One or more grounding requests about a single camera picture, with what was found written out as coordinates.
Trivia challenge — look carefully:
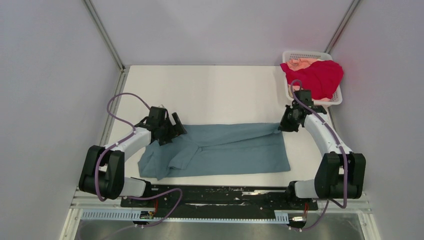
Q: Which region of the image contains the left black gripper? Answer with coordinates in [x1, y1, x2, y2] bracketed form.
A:
[157, 112, 187, 146]

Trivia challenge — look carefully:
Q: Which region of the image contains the blue-grey t shirt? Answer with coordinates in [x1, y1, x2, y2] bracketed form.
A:
[138, 123, 291, 180]

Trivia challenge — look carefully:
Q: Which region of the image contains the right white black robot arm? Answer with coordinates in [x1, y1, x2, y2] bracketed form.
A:
[278, 89, 366, 209]

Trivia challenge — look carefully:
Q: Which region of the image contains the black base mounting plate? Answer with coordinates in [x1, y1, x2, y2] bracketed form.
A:
[120, 184, 318, 220]

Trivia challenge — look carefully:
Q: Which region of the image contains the aluminium frame rail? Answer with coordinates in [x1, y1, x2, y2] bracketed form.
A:
[69, 186, 373, 215]

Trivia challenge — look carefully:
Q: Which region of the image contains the red t shirt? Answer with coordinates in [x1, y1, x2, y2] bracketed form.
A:
[280, 59, 344, 100]

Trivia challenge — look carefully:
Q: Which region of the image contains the white slotted cable duct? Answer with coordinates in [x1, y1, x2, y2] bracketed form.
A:
[80, 211, 290, 224]

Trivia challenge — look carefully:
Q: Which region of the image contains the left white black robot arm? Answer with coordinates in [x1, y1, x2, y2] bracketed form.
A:
[78, 106, 187, 207]

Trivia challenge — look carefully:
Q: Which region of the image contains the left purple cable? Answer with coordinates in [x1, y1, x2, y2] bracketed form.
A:
[94, 92, 184, 229]

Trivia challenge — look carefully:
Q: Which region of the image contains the peach t shirt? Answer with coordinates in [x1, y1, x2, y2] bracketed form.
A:
[286, 57, 332, 102]

